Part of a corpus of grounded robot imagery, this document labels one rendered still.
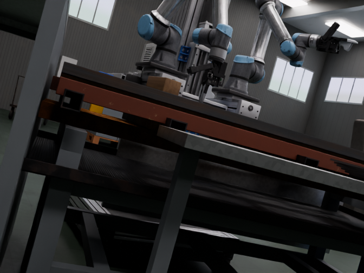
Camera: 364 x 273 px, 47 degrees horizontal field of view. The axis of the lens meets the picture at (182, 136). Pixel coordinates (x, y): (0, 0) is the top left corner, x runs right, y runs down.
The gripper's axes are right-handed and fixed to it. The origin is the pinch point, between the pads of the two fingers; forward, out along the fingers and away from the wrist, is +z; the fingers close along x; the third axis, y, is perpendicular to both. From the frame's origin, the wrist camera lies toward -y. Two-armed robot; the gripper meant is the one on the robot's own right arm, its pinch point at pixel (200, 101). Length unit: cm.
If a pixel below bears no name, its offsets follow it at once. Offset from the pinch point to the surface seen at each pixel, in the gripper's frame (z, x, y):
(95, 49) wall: -130, 994, 8
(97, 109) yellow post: 15.6, -5.3, -42.8
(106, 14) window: -226, 993, 13
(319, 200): 31, 16, 87
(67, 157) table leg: 30, -61, -53
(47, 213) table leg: 46, -61, -54
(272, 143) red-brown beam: 11, -62, 6
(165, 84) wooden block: 2, -52, -30
